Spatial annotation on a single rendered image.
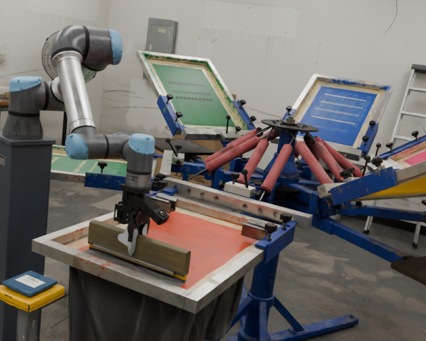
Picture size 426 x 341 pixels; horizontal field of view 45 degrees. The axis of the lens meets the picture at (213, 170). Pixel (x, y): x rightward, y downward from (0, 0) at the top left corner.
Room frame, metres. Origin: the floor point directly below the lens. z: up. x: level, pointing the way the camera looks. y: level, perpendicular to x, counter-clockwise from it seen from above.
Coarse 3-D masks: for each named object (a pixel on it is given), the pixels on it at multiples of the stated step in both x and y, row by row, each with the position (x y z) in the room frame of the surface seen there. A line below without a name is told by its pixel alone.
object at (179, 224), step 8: (176, 216) 2.02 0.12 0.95; (184, 216) 2.03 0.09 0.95; (152, 224) 1.88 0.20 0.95; (168, 224) 1.90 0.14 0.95; (176, 224) 1.92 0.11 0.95; (184, 224) 1.93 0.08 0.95; (192, 224) 1.94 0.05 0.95; (200, 224) 1.96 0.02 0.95; (208, 224) 1.97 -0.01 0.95; (168, 232) 1.82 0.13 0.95; (176, 232) 1.83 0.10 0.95; (184, 232) 1.84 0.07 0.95; (192, 232) 1.85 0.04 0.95; (80, 248) 1.56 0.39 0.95; (88, 248) 1.57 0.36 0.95
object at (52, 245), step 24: (216, 216) 2.05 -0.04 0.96; (240, 216) 2.02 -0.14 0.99; (48, 240) 1.50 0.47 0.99; (72, 240) 1.60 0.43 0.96; (72, 264) 1.42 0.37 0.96; (96, 264) 1.38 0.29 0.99; (240, 264) 1.52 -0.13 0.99; (144, 288) 1.31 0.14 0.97; (168, 288) 1.29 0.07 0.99; (216, 288) 1.34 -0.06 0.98; (192, 312) 1.24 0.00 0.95
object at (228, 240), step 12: (216, 228) 1.94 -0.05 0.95; (228, 228) 1.95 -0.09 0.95; (192, 240) 1.77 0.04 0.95; (204, 240) 1.78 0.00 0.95; (216, 240) 1.80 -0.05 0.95; (228, 240) 1.82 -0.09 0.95; (240, 240) 1.84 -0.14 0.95; (252, 240) 1.85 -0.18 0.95; (228, 252) 1.70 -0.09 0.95; (204, 264) 1.57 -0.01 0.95; (216, 264) 1.58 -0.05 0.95; (192, 276) 1.47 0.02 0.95; (204, 276) 1.48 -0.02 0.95
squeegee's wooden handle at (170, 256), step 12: (96, 228) 1.54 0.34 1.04; (108, 228) 1.52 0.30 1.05; (120, 228) 1.52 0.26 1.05; (96, 240) 1.53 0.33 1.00; (108, 240) 1.51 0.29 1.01; (144, 240) 1.46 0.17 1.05; (156, 240) 1.46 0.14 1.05; (144, 252) 1.46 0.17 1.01; (156, 252) 1.44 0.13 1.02; (168, 252) 1.42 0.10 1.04; (180, 252) 1.41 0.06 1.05; (156, 264) 1.44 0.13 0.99; (168, 264) 1.42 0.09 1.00; (180, 264) 1.41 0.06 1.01
